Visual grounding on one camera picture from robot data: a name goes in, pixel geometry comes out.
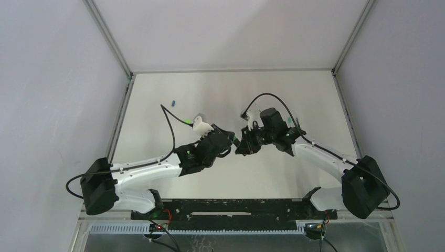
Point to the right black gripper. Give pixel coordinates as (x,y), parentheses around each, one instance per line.
(249,140)

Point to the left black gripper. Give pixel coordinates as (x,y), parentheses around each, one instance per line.
(224,137)

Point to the green square cap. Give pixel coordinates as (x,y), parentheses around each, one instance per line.
(236,142)

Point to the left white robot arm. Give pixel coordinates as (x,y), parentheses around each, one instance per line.
(107,186)

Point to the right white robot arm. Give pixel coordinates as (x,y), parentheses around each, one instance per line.
(362,186)

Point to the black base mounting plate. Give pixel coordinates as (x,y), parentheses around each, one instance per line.
(236,215)

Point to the right controller board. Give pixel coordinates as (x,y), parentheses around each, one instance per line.
(316,228)

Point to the controller board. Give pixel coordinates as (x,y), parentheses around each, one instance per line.
(153,228)
(316,228)

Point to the left controller board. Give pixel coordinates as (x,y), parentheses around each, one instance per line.
(153,228)

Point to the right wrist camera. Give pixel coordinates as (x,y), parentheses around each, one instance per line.
(251,115)

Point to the aluminium frame rail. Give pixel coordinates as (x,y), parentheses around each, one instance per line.
(118,221)

